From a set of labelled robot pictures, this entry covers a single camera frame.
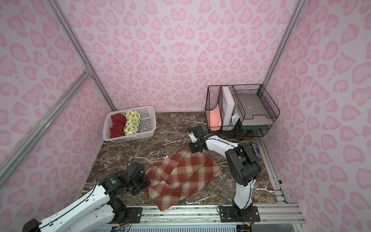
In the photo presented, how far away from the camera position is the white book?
921mm

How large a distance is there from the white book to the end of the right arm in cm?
26

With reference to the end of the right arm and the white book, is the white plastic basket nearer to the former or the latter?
the end of the right arm

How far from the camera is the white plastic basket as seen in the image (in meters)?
0.99

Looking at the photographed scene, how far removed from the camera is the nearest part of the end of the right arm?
27.7 inches
